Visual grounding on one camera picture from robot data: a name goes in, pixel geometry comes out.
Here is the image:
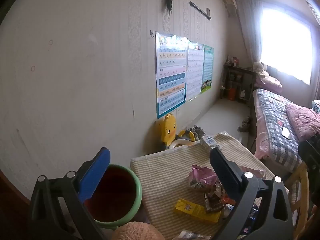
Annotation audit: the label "yellow small box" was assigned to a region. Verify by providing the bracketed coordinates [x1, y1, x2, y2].
[174, 198, 221, 224]

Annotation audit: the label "pink snack wrapper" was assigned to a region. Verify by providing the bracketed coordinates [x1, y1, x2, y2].
[188, 165, 218, 192]

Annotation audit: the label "white milk carton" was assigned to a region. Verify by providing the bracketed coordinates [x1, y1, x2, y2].
[200, 135, 221, 152]

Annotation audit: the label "green red trash bin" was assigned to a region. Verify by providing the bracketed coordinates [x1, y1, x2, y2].
[84, 164, 142, 230]

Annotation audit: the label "trash pile wrappers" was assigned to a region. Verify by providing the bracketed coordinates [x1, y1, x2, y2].
[204, 180, 259, 236]

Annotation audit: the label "wooden chair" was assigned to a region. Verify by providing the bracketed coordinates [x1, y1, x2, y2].
[285, 163, 319, 239]

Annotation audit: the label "pink fuzzy knee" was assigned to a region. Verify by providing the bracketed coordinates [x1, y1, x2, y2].
[111, 222, 165, 240]

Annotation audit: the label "bed with plaid quilt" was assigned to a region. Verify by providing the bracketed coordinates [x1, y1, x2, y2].
[253, 88, 302, 173]

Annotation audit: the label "phone on bed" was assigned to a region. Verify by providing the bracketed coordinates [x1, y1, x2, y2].
[281, 127, 291, 140]

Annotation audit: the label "checkered beige table cloth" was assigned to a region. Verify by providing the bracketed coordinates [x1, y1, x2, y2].
[130, 133, 275, 239]

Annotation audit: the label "yellow duck potty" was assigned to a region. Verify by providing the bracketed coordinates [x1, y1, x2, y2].
[158, 113, 196, 150]

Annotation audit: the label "dark shelf unit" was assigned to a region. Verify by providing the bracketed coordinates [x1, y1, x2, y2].
[220, 56, 257, 105]

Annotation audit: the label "window with curtain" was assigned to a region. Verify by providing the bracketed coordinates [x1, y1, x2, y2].
[235, 0, 316, 85]

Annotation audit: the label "green wall poster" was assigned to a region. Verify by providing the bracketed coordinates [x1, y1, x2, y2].
[201, 45, 214, 93]

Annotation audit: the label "white chart wall poster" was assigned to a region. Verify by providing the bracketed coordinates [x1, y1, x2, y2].
[185, 41, 204, 102]

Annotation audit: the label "pinyin wall poster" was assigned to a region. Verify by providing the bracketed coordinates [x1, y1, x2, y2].
[155, 32, 188, 118]

